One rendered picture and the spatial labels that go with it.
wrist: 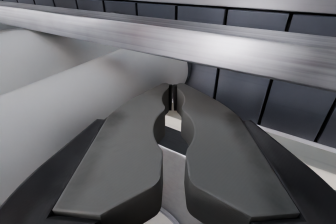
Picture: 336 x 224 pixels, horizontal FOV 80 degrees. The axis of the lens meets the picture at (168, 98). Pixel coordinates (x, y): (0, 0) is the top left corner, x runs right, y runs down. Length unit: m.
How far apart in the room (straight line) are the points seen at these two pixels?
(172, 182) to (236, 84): 0.16
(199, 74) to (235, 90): 0.03
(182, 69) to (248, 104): 0.06
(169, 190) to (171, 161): 0.06
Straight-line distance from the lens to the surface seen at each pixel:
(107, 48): 0.16
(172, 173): 0.27
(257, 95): 0.16
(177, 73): 0.15
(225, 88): 0.17
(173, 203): 0.32
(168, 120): 0.16
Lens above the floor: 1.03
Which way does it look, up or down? 47 degrees down
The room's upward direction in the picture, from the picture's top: 131 degrees counter-clockwise
